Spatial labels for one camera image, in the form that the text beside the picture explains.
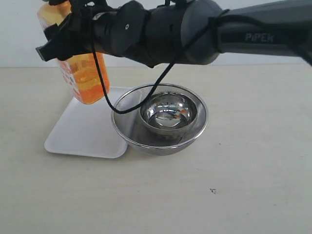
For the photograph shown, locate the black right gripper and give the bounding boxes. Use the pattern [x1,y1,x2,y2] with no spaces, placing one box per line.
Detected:
[36,0,119,61]

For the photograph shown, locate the orange dish soap pump bottle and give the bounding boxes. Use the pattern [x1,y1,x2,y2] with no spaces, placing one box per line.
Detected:
[37,0,104,104]

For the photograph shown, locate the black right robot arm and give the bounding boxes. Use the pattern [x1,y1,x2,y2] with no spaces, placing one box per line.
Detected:
[36,0,312,68]

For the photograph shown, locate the small steel bowl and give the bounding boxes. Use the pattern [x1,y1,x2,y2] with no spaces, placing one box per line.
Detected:
[139,92,198,136]

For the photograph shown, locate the steel mesh colander bowl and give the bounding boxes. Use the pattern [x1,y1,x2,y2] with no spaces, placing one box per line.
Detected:
[111,83,209,156]

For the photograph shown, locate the white rectangular plastic tray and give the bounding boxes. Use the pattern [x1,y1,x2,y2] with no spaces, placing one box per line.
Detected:
[44,98,128,159]

